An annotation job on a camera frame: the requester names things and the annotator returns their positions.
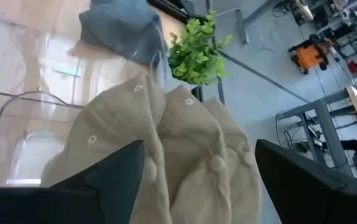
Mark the grey metal table frame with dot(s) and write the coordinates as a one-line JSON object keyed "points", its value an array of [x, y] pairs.
{"points": [[327, 124]]}

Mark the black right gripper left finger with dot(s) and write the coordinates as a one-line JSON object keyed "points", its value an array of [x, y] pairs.
{"points": [[72, 205]]}

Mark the grey table leg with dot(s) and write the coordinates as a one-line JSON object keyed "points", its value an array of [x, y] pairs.
{"points": [[243, 21]]}

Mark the green plant in white pot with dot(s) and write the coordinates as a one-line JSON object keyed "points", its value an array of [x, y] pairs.
{"points": [[197, 53]]}

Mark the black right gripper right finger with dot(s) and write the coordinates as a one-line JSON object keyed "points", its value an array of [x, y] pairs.
{"points": [[315, 199]]}

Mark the blue denim cap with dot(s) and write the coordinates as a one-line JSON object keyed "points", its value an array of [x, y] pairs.
{"points": [[122, 28]]}

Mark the orange black floor machine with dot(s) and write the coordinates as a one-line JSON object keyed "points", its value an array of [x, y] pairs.
{"points": [[307, 56]]}

